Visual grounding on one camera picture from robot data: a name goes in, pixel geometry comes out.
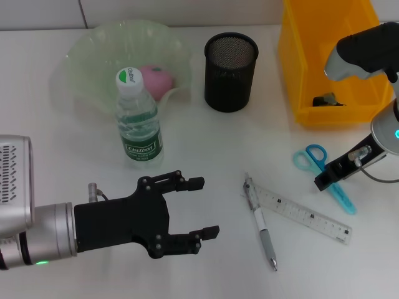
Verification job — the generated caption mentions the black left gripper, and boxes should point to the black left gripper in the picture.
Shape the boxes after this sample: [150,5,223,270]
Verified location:
[74,169,221,260]

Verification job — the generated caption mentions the left gripper cable with plug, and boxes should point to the left gripper cable with plug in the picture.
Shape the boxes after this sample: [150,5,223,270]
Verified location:
[87,183,110,202]

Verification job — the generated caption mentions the clear plastic ruler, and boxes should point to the clear plastic ruler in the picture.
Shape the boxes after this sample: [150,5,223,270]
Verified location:
[243,182,353,245]

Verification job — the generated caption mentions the green glass fruit plate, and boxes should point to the green glass fruit plate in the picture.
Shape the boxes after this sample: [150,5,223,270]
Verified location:
[64,19,194,118]

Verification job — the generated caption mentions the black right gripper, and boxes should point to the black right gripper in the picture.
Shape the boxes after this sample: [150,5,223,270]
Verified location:
[314,133,387,191]

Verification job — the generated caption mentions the water bottle green label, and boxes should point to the water bottle green label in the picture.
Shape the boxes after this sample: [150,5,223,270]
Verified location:
[114,67,165,171]

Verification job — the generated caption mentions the teal blue capped scissors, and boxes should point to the teal blue capped scissors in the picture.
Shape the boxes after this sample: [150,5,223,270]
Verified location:
[292,143,358,216]

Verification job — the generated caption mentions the grey white ballpoint pen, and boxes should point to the grey white ballpoint pen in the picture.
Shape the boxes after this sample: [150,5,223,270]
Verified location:
[241,171,279,272]

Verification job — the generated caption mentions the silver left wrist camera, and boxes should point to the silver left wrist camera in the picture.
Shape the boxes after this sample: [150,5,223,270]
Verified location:
[0,135,35,233]

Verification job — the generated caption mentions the green plastic wrapper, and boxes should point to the green plastic wrapper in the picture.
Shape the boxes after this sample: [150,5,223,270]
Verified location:
[312,91,349,108]

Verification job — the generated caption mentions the black mesh pen cup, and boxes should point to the black mesh pen cup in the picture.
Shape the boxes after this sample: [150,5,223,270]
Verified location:
[204,32,259,113]

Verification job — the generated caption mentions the pink peach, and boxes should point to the pink peach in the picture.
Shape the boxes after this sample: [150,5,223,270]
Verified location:
[138,64,175,102]

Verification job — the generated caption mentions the gripper cable with plug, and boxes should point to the gripper cable with plug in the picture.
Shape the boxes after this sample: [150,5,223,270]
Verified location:
[348,145,399,184]
[87,183,110,202]

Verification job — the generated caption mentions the yellow plastic storage bin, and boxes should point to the yellow plastic storage bin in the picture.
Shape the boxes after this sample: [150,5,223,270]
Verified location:
[277,0,397,126]

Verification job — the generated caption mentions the right gripper cable with plug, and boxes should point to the right gripper cable with plug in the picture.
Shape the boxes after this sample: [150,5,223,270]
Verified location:
[348,145,399,184]

